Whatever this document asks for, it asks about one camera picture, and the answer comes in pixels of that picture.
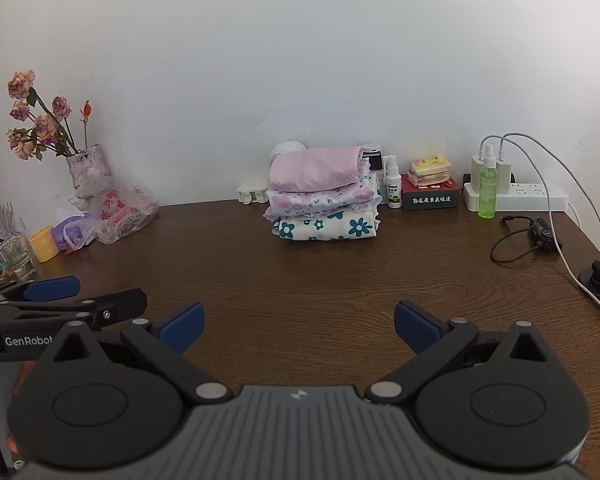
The purple packet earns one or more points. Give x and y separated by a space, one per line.
65 232

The white teal-flower folded cloth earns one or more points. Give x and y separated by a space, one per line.
325 227

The clear red-print plastic bag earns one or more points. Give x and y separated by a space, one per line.
120 210

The black box with red top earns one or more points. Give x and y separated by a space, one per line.
430 200

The dried rose bouquet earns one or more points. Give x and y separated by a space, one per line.
45 127

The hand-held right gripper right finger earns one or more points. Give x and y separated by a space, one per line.
415 325

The small black white gadget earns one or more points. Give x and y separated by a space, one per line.
375 157

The clear drinking glass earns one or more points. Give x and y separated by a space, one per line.
17 257

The purple floral folded cloth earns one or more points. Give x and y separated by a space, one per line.
325 202

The small white spray bottle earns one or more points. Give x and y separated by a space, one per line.
393 190

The yellow floral packet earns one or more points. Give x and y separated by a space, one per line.
430 180
432 164

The floral wrapped vase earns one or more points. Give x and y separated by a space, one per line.
87 170

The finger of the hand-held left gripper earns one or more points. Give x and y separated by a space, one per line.
55 287
120 305

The white power strip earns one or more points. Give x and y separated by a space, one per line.
530 200

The black clamp mount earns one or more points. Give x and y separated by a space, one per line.
597 272

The pale artificial plant sprig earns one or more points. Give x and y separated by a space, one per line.
5 215

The green spray bottle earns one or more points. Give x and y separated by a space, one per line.
488 195

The person's left hand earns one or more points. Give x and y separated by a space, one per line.
24 375

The white plastic clip holder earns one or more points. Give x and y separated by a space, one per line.
250 194

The yellow cup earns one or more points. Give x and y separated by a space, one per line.
42 245

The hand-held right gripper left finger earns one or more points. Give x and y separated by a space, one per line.
185 327

